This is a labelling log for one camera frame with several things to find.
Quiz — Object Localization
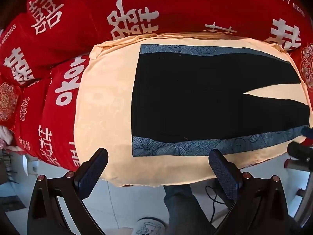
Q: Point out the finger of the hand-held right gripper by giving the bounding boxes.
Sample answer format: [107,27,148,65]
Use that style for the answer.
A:
[301,125,313,147]

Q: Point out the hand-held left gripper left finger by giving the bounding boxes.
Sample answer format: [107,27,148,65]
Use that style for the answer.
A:
[27,147,109,235]

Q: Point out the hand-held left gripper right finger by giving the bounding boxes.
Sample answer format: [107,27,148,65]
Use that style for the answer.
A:
[209,149,297,235]

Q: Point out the black pants with blue trim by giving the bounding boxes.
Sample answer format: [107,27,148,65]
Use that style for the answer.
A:
[131,44,310,157]

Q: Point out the metal pipe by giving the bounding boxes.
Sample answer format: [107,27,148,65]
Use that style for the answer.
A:
[293,174,313,226]

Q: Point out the person's leg in jeans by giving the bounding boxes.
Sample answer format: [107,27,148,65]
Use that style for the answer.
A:
[163,184,217,235]

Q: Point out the cream cloth sheet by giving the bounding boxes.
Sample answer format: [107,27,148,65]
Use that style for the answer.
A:
[73,32,313,188]

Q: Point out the red embroidered pillow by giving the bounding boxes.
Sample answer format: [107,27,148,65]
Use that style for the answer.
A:
[291,43,313,89]
[0,81,23,131]

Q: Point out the white patterned slipper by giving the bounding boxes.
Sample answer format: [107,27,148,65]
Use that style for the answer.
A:
[131,217,167,235]

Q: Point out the red printed blanket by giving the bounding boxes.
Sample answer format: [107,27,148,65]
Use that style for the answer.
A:
[0,0,313,172]

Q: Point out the black cable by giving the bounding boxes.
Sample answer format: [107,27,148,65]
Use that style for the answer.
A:
[205,185,231,222]

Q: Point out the white wall socket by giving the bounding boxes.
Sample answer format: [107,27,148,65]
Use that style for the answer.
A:
[22,156,38,175]

